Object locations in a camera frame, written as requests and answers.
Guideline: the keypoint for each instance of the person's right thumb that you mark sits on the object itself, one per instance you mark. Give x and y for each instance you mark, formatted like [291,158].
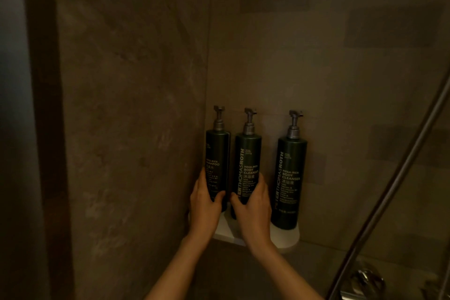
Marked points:
[237,203]

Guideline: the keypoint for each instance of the person's left thumb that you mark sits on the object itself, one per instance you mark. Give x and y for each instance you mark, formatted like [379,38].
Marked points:
[218,197]

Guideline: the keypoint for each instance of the dark brown door frame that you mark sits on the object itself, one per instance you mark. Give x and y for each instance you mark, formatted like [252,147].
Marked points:
[47,134]

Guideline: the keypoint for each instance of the person's right forearm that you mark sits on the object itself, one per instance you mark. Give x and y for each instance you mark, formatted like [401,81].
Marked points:
[285,275]

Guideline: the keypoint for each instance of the person's left forearm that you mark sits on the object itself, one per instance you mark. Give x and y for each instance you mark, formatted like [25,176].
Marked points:
[178,270]

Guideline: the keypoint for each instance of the person's left hand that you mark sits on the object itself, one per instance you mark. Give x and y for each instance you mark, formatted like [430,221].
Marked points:
[203,210]

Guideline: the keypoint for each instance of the person's right hand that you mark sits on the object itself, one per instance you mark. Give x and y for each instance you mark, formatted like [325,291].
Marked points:
[253,217]

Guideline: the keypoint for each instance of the dark green pump bottle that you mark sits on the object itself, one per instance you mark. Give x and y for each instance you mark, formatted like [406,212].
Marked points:
[290,176]
[217,155]
[248,155]

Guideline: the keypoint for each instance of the white corner shelf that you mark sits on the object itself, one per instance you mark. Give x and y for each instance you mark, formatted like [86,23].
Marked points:
[285,236]

